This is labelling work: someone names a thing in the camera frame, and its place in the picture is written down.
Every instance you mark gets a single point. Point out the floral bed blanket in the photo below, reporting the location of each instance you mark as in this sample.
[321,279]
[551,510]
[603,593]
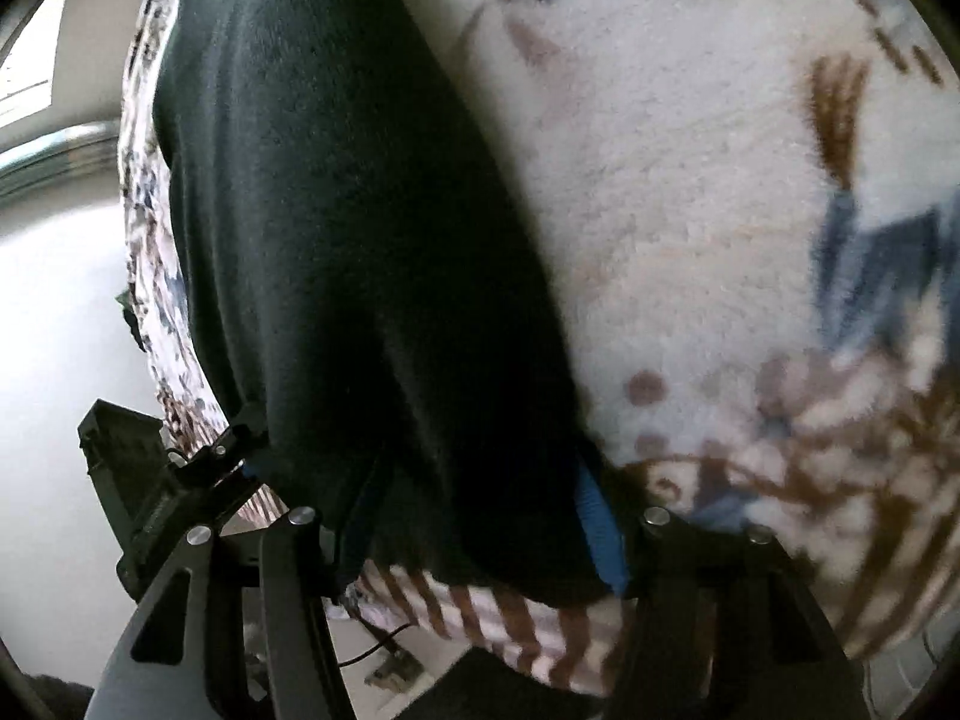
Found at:
[750,212]

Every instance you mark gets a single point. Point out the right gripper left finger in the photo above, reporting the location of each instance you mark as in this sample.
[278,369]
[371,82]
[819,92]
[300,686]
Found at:
[182,653]

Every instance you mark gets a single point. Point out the black striped sweater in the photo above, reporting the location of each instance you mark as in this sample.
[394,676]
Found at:
[357,273]

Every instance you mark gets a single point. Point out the window with bars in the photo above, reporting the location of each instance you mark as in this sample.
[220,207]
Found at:
[27,72]

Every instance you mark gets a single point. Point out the left grey-blue curtain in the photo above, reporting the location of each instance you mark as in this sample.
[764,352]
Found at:
[59,156]

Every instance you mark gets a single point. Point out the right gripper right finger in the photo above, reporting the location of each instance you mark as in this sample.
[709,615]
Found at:
[723,628]

